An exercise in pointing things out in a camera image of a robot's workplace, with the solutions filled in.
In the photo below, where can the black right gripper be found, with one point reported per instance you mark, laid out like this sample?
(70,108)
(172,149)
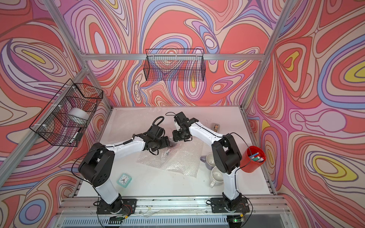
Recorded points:
(176,137)

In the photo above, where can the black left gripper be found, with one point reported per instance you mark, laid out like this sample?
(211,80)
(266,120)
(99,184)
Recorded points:
(165,143)

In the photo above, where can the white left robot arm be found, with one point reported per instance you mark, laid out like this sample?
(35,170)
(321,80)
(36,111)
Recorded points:
(97,164)

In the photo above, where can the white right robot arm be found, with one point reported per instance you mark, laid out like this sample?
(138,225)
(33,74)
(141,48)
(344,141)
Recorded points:
(226,153)

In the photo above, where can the grey tape dispenser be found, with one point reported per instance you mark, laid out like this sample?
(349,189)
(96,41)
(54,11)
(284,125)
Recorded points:
(215,127)

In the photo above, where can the lilac mug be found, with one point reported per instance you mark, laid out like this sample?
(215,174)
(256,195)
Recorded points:
(209,161)

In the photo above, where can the teal alarm clock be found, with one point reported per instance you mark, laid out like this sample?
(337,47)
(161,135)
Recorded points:
(124,180)

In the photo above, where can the white mug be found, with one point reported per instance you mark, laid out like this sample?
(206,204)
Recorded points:
(216,177)

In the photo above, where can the red pen cup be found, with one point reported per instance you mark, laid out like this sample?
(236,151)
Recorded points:
(252,159)

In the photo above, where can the black marker in basket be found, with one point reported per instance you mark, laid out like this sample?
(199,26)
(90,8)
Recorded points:
(78,135)

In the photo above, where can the white tape roll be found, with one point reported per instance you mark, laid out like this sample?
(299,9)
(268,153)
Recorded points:
(78,116)

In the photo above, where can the back wire basket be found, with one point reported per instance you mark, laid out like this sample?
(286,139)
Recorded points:
(174,64)

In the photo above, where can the wire basket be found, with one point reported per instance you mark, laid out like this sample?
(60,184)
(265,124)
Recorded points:
(174,64)
(56,128)

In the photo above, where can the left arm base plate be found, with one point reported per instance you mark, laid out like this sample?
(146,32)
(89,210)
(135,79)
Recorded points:
(122,207)

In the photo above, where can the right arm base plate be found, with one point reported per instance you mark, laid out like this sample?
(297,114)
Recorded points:
(225,205)

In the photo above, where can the left wire basket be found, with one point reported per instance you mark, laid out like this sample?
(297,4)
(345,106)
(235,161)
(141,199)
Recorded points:
(56,128)

